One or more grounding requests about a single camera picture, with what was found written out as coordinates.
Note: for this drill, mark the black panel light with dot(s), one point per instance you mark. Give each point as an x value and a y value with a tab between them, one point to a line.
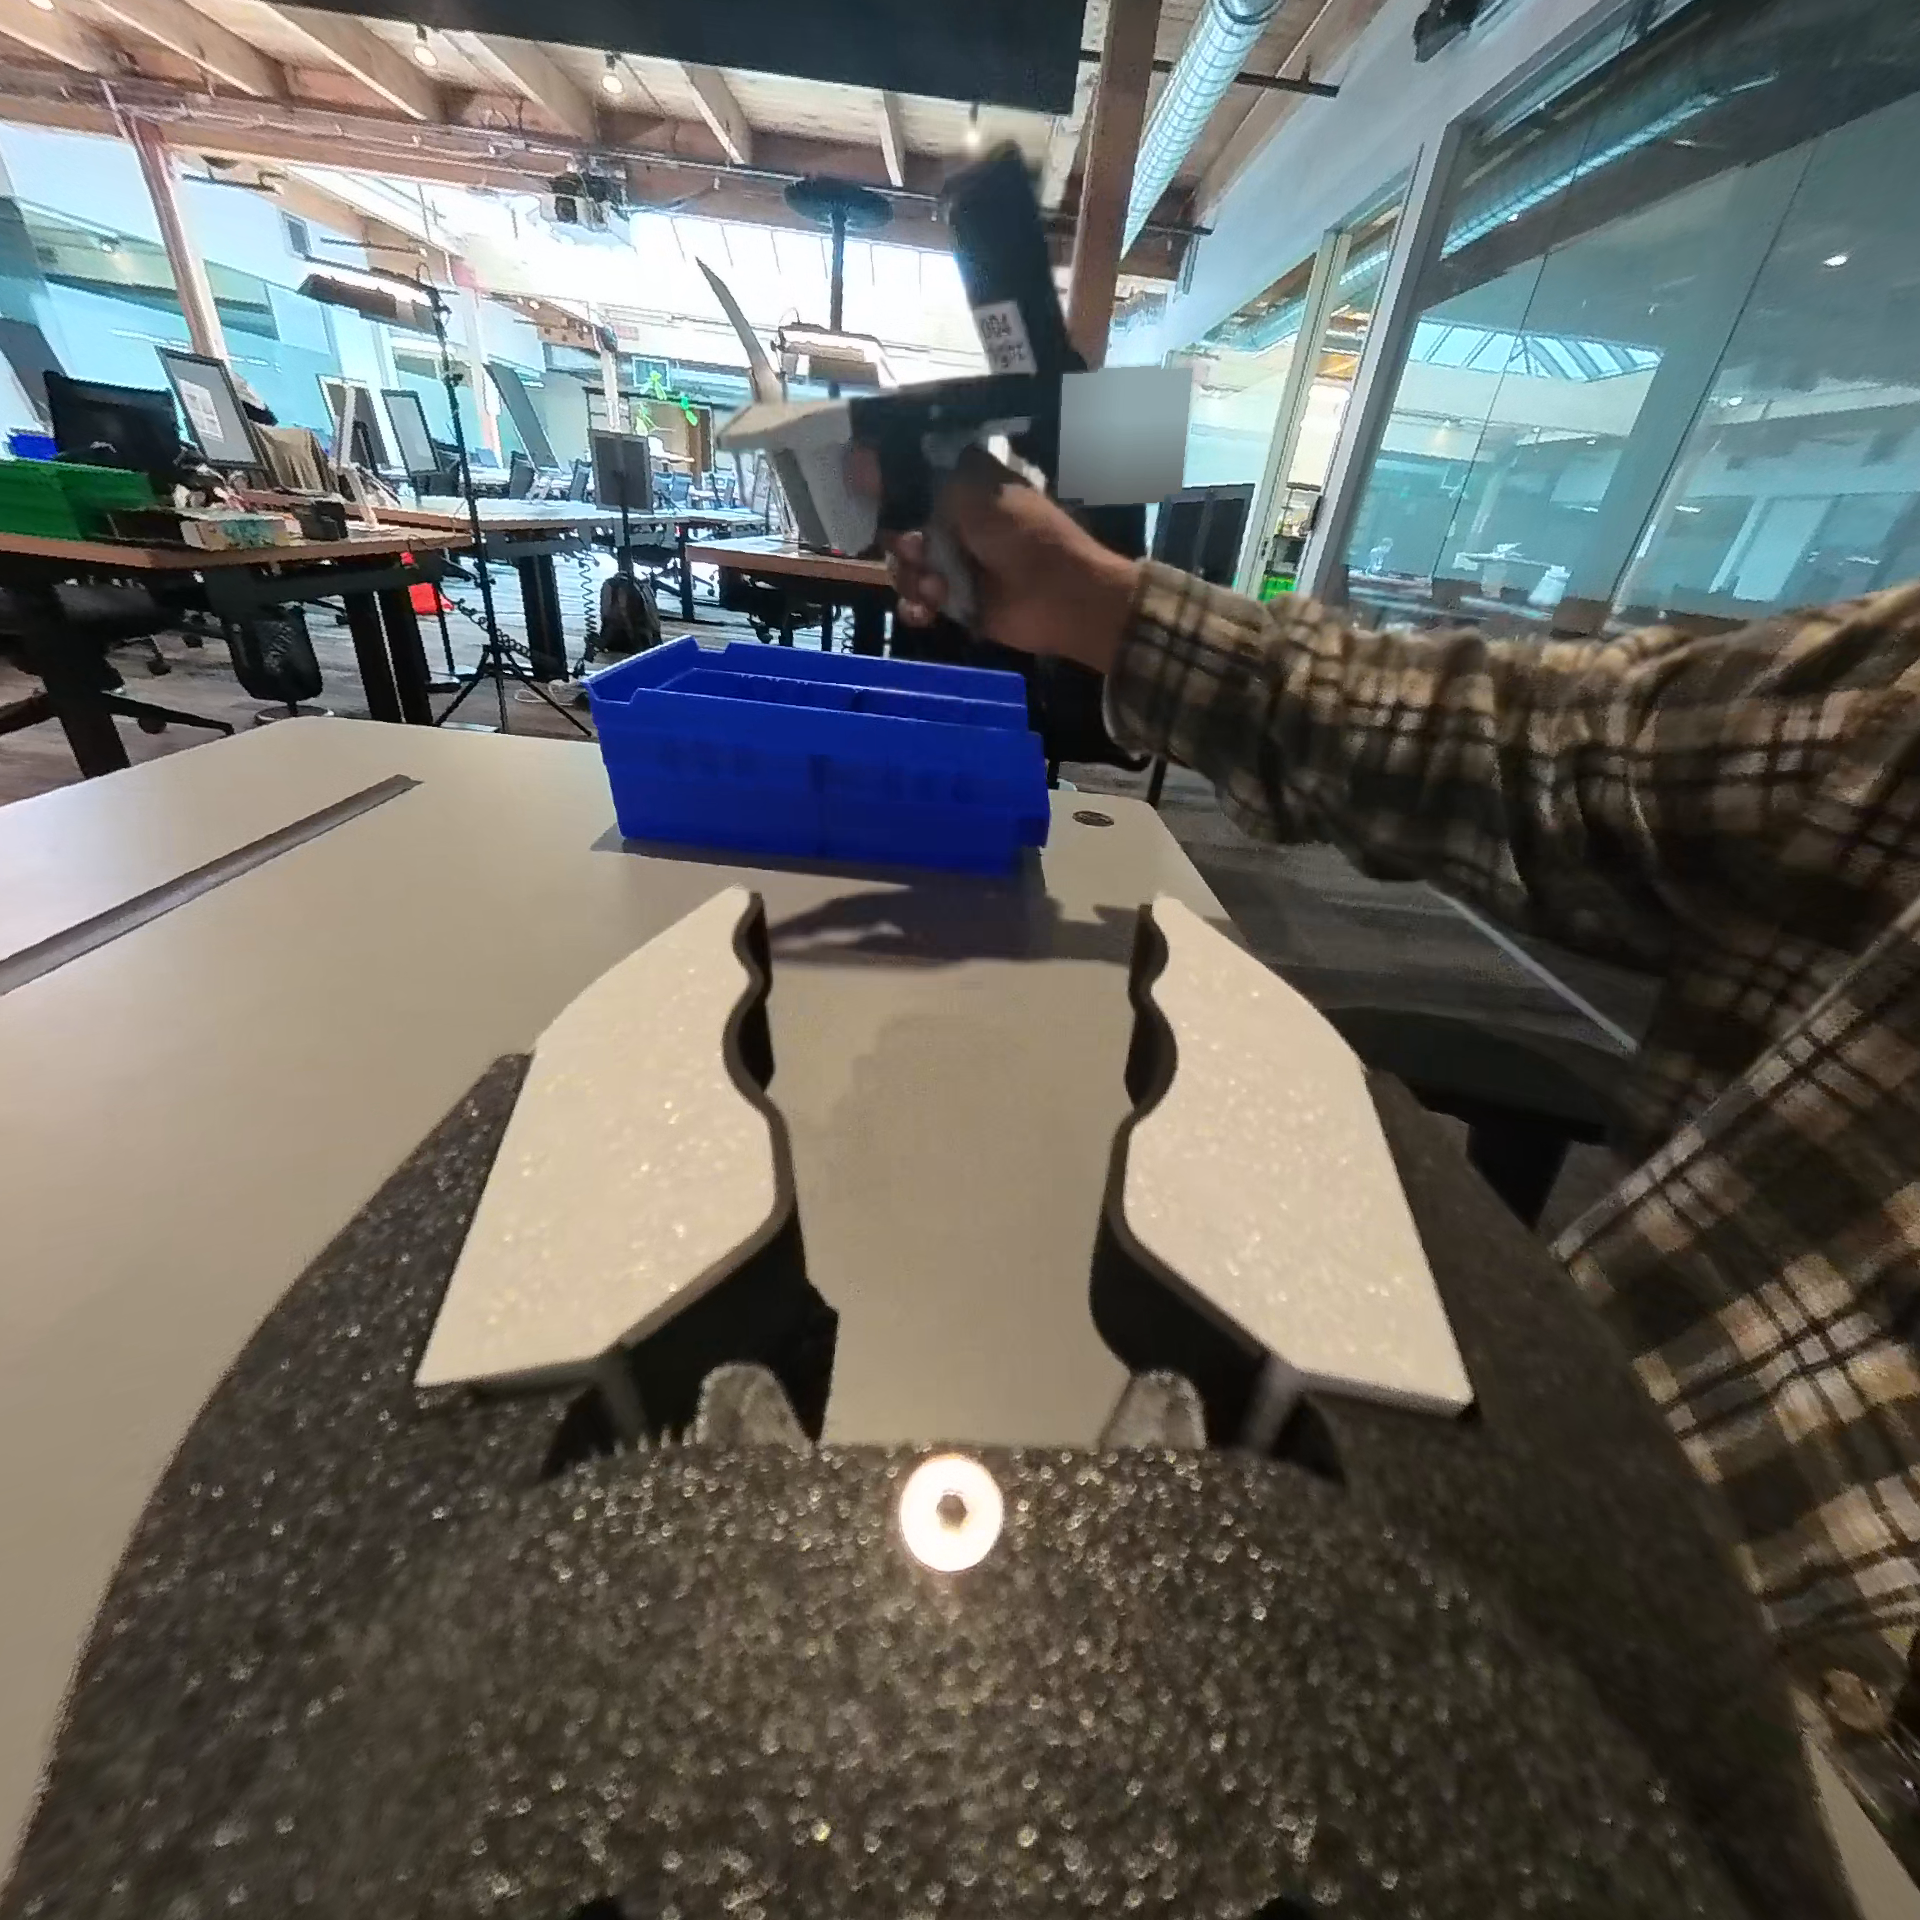
369	298

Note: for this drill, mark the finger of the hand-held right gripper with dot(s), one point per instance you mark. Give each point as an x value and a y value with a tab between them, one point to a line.
786	421
832	494

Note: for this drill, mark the curved pale banner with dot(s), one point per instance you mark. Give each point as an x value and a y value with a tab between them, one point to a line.
750	340

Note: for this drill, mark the wooden column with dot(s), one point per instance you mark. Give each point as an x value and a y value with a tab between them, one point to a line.
1113	182

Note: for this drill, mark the black computer monitor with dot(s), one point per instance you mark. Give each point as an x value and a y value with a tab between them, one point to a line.
105	429

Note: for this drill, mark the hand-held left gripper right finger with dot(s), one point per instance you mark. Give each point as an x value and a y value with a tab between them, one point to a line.
1290	1186

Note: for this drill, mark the green plastic bin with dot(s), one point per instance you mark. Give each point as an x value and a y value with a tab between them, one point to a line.
67	499

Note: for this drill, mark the person's plaid shirt torso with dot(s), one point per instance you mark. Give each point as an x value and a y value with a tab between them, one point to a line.
1800	1277

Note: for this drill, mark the black tripod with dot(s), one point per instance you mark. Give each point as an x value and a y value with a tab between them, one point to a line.
498	661

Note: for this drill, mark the silver ventilation duct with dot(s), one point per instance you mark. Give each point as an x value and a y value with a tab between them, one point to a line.
1215	107

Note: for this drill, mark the black backpack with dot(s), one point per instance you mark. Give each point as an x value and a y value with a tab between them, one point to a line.
629	613

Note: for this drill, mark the blue plastic bin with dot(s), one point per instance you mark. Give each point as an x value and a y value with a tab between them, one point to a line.
810	797

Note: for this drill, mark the monitor with white screen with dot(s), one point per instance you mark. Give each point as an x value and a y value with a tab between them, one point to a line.
210	407

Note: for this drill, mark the black ceiling panel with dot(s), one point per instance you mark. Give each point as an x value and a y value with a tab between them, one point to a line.
675	44

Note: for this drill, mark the wooden top desk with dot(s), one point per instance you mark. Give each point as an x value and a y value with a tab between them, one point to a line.
225	551

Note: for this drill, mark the black office chair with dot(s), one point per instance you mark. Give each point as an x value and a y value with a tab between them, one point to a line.
77	661

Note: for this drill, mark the black mesh chair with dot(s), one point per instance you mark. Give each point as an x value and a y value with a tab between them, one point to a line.
277	661

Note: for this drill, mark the black ceiling device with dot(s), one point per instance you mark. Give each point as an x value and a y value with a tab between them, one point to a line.
1463	23

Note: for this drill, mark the small monitor on stand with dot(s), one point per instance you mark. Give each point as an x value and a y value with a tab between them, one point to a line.
621	470

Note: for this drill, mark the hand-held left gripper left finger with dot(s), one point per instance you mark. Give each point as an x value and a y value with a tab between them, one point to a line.
629	1156

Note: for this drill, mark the ceiling projector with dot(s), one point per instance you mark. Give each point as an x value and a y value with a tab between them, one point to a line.
586	197

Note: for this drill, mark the person's right hand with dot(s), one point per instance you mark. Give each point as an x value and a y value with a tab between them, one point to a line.
1049	586

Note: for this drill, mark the person's right forearm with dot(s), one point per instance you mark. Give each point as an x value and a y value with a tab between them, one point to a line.
1499	750

